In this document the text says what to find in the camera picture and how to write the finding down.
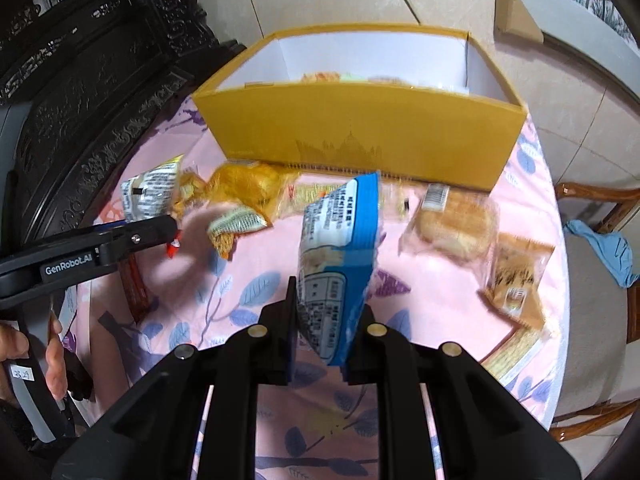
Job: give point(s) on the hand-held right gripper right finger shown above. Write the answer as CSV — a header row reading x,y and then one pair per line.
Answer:
x,y
365,350

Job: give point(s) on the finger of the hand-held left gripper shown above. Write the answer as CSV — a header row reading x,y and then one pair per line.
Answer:
x,y
145,237
112,225

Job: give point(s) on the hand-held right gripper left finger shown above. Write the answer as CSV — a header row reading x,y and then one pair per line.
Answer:
x,y
280,340

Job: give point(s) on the red snack packet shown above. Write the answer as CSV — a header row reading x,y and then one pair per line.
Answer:
x,y
174,247

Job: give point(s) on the white yellow snack packet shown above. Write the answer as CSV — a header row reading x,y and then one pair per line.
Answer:
x,y
150,190

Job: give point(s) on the red stick packet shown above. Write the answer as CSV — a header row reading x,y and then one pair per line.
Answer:
x,y
136,285

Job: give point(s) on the small green white packet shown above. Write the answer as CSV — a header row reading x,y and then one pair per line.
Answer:
x,y
235,224

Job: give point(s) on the blue snack packet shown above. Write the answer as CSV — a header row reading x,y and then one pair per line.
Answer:
x,y
335,240

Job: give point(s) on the yellow cake packet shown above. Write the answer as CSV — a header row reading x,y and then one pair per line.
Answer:
x,y
250,185

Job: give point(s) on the clear bun packet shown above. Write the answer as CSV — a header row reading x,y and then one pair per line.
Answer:
x,y
455,225

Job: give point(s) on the brown square pastry packet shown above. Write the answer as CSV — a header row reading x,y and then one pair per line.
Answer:
x,y
517,275

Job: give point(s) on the yellow cardboard box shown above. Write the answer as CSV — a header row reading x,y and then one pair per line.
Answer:
x,y
350,125

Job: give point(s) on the person's left hand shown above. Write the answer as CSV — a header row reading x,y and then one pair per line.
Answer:
x,y
56,360

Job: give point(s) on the carved dark wood furniture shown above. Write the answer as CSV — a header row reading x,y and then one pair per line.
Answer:
x,y
75,85

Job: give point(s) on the blue cloth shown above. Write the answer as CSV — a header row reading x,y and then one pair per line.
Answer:
x,y
610,250

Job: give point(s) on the wooden chair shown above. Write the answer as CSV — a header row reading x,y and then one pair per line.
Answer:
x,y
590,192

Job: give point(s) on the cardboard corner protector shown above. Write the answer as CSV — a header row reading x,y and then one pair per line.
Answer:
x,y
512,17

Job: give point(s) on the large framed lotus painting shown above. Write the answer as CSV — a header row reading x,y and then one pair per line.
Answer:
x,y
560,15

